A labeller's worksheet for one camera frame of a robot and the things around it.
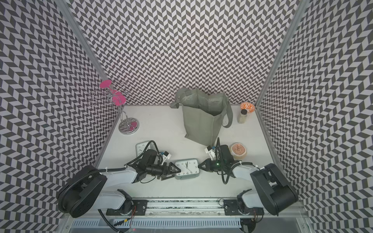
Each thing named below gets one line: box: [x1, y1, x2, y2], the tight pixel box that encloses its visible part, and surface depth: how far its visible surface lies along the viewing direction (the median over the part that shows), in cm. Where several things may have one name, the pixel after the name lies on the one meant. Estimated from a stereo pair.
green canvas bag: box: [169, 87, 234, 147], surface depth 89 cm
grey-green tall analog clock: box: [135, 140, 151, 158], surface depth 93 cm
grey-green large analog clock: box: [174, 158, 200, 181], surface depth 84 cm
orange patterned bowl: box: [239, 101, 255, 114], surface depth 114 cm
